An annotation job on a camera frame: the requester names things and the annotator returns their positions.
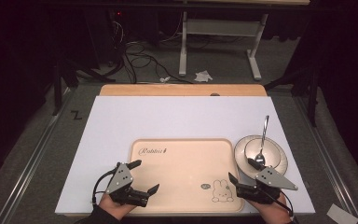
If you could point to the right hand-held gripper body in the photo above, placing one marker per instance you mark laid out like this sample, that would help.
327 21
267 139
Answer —
273 181

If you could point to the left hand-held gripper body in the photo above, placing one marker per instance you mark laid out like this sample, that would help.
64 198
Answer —
119 180

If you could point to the small beige bowl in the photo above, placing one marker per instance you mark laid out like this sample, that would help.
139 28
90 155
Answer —
272 154

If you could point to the metal spoon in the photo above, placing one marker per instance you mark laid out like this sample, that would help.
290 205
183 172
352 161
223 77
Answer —
263 143

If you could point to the person's left hand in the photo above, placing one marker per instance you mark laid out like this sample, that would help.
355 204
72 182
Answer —
115 207

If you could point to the person's right hand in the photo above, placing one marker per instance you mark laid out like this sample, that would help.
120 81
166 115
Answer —
272 212

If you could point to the beige tray with rabbit print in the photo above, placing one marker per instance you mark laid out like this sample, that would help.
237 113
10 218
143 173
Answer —
183 174

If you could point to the white table mat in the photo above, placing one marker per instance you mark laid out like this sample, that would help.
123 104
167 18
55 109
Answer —
167 121

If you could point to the flat white paper sheet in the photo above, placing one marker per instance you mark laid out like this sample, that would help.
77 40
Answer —
341 214

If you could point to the black metal stand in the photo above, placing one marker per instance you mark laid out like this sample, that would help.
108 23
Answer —
313 102
57 93

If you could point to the small crumpled white paper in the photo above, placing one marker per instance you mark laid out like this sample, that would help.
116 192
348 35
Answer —
164 79

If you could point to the metal floor rail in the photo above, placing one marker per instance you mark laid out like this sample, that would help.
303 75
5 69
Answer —
34 158
327 158

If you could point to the white metal desk frame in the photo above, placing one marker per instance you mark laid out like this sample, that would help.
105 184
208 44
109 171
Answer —
220 27

